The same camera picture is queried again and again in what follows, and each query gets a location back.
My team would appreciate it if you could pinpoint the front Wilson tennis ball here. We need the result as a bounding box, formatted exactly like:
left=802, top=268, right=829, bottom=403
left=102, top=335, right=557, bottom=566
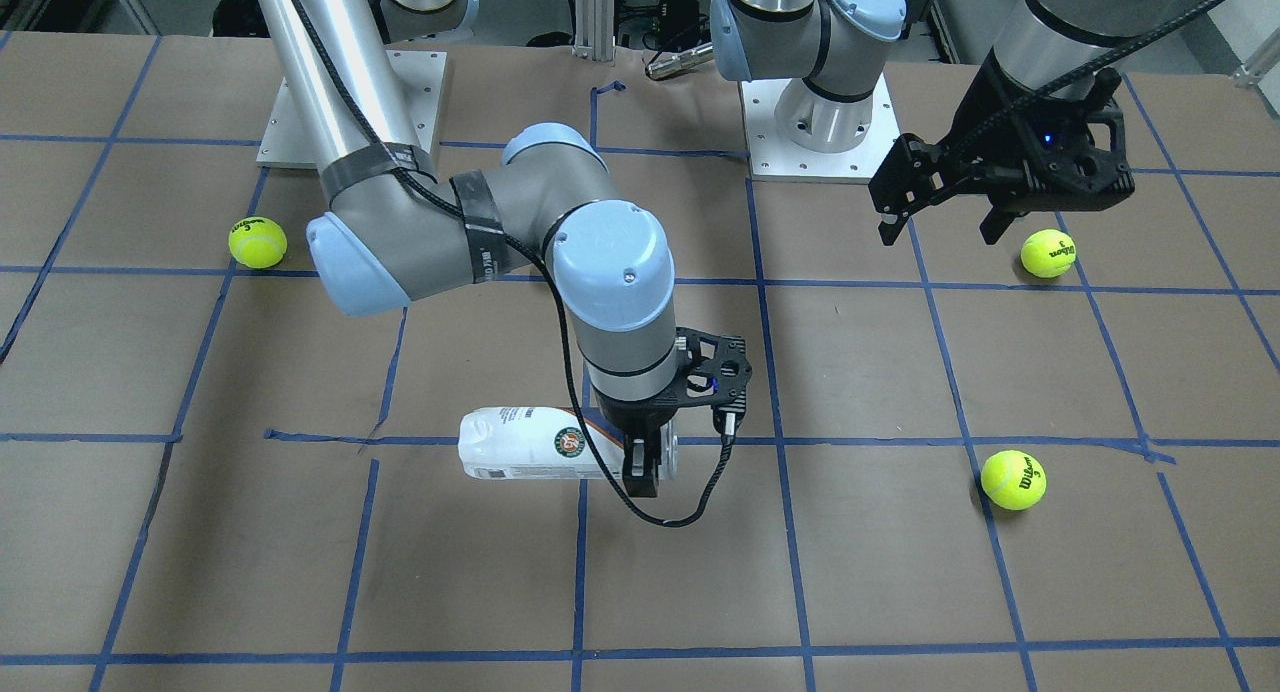
left=980, top=449, right=1047, bottom=510

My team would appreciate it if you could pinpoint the silver cylinder tool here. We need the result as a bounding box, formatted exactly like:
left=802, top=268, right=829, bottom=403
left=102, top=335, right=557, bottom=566
left=645, top=42, right=714, bottom=81

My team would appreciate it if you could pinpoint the black electronics box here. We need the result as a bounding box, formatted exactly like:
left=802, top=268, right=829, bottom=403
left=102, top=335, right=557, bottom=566
left=636, top=0, right=709, bottom=51

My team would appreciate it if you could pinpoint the white tennis ball can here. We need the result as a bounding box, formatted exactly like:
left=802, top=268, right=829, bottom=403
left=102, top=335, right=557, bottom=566
left=458, top=405, right=681, bottom=484

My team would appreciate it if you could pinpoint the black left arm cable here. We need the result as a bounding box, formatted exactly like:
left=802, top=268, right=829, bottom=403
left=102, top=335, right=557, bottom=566
left=934, top=0, right=1256, bottom=162

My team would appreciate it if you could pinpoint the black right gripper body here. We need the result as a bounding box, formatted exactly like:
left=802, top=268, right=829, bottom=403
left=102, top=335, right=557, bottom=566
left=593, top=388, right=686, bottom=443

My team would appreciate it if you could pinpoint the aluminium frame post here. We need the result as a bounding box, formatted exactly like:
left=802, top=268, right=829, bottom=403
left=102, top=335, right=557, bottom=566
left=572, top=0, right=616, bottom=64

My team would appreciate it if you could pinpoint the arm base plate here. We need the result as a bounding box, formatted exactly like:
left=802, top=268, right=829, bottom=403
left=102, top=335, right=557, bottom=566
left=256, top=49, right=447, bottom=171
left=739, top=75, right=899, bottom=185

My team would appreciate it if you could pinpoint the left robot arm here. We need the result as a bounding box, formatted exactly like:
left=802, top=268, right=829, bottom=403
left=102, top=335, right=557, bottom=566
left=709, top=0, right=1196, bottom=246

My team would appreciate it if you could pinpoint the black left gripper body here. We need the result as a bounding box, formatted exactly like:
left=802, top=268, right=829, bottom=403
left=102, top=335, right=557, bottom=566
left=940, top=52, right=1137, bottom=214

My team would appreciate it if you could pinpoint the tennis ball near base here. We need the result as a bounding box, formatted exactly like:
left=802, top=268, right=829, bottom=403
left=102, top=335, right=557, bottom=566
left=228, top=215, right=288, bottom=269

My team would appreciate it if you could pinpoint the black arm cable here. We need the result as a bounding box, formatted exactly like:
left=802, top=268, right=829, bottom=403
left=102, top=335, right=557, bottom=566
left=934, top=0, right=1256, bottom=162
left=270, top=0, right=741, bottom=530

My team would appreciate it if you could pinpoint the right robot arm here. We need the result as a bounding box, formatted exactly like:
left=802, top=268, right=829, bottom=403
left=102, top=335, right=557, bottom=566
left=259, top=0, right=681, bottom=498

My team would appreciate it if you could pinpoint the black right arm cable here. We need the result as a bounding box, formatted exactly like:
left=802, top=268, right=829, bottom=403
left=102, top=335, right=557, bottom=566
left=270, top=0, right=741, bottom=530

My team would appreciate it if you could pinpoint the tennis ball under left gripper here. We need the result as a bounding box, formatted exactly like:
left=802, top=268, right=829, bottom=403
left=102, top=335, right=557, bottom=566
left=1019, top=230, right=1076, bottom=279

